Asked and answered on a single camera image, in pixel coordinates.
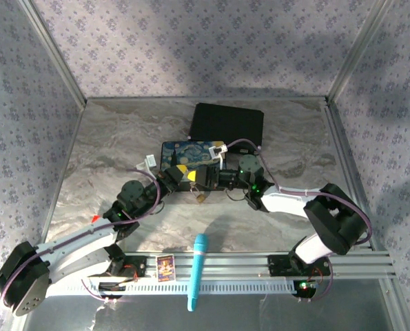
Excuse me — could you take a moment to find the brass padlock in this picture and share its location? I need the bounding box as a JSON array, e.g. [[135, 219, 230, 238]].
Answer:
[[189, 184, 206, 205]]

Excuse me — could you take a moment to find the starry night print box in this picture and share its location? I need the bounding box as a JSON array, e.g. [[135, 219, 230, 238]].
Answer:
[[161, 139, 226, 173]]

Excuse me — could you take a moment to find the black hard case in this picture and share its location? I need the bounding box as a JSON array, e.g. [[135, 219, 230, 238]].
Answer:
[[189, 102, 265, 155]]

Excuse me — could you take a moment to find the small orange card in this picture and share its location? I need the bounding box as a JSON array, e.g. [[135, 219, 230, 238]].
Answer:
[[155, 254, 176, 283]]

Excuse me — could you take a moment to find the blue marker pen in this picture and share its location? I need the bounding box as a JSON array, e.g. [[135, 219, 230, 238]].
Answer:
[[186, 233, 209, 312]]

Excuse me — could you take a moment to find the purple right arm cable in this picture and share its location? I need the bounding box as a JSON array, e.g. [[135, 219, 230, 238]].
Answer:
[[225, 137, 373, 249]]

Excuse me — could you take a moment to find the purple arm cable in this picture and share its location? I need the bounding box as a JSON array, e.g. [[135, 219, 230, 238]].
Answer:
[[1, 167, 164, 308], [225, 137, 373, 249]]

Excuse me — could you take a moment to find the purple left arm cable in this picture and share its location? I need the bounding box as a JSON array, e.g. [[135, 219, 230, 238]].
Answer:
[[1, 167, 164, 308]]

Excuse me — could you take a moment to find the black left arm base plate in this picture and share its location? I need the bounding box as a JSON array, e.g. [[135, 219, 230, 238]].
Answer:
[[87, 254, 147, 279]]

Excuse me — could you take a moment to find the aluminium mounting rail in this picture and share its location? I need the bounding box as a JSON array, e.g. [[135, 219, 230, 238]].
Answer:
[[121, 250, 398, 280]]

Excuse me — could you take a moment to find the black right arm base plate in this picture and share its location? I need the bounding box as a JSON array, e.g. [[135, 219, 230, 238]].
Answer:
[[267, 254, 334, 299]]

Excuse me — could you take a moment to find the aluminium side rail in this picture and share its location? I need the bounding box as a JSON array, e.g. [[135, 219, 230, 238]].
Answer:
[[324, 97, 392, 254]]

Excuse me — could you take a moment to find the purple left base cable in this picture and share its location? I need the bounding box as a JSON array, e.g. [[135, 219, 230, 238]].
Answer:
[[80, 278, 118, 305]]

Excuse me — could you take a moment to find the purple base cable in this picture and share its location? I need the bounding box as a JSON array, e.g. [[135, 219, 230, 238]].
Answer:
[[80, 278, 118, 305], [299, 257, 334, 303]]

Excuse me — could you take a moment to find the white slotted cable duct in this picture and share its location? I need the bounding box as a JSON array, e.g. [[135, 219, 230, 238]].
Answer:
[[48, 281, 316, 298]]

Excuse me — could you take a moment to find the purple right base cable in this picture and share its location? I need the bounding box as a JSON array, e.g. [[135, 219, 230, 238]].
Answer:
[[299, 257, 334, 303]]

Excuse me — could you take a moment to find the aluminium frame post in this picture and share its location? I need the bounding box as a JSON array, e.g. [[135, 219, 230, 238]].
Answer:
[[327, 0, 389, 103], [17, 0, 88, 106]]

